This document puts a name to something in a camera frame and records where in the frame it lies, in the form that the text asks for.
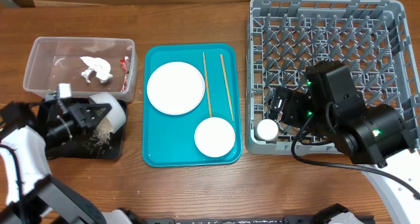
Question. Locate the clear plastic bin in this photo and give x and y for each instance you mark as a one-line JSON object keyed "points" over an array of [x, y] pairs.
{"points": [[55, 60]]}

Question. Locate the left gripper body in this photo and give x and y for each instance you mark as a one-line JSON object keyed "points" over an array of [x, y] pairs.
{"points": [[65, 129]]}

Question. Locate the grey dishwasher rack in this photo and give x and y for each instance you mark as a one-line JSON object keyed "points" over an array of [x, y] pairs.
{"points": [[370, 36]]}

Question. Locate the black tray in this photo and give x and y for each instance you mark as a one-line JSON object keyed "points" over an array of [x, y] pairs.
{"points": [[108, 148]]}

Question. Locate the grey bowl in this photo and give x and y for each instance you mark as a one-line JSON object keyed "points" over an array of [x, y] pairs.
{"points": [[115, 118]]}

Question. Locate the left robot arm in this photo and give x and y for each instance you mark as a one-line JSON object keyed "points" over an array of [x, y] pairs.
{"points": [[32, 190]]}

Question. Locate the white round plate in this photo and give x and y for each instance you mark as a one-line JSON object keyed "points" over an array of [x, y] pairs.
{"points": [[175, 88]]}

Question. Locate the white paper cup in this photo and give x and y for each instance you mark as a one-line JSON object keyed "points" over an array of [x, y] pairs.
{"points": [[266, 130]]}

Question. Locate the white rice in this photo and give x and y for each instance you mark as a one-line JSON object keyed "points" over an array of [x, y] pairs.
{"points": [[100, 136]]}

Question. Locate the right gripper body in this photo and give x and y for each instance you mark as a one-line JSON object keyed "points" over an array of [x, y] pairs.
{"points": [[279, 104]]}

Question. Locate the left wooden chopstick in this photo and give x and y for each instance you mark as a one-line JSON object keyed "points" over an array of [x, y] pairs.
{"points": [[207, 86]]}

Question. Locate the white napkin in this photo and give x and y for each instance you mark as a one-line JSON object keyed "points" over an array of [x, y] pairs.
{"points": [[101, 67]]}

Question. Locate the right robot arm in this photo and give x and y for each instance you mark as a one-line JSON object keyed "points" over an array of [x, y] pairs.
{"points": [[376, 139]]}

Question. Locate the teal serving tray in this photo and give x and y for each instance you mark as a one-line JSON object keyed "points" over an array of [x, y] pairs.
{"points": [[168, 141]]}

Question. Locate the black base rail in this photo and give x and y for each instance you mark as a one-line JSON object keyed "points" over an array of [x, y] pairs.
{"points": [[287, 219]]}

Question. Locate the right wooden chopstick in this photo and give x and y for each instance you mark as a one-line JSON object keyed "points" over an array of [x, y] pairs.
{"points": [[227, 86]]}

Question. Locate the white pink bowl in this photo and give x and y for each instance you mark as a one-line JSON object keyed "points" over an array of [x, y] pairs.
{"points": [[214, 137]]}

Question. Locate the red snack wrapper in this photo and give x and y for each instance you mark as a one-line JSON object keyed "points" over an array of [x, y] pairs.
{"points": [[125, 64]]}

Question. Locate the wooden chopstick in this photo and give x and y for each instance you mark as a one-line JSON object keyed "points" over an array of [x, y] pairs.
{"points": [[207, 86], [227, 86]]}

